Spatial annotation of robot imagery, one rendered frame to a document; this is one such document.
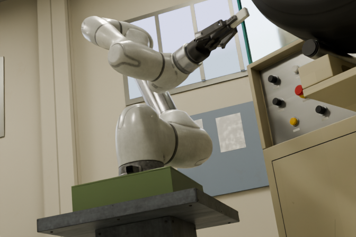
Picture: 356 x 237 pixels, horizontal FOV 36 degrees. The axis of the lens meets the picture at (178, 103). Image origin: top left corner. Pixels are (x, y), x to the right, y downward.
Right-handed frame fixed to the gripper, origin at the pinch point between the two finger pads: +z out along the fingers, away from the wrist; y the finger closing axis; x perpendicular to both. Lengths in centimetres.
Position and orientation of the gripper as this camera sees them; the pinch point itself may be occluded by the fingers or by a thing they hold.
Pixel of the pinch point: (239, 17)
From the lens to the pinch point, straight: 168.0
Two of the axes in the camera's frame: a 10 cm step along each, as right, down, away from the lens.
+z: 6.5, -4.7, -6.0
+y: 7.3, 1.6, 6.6
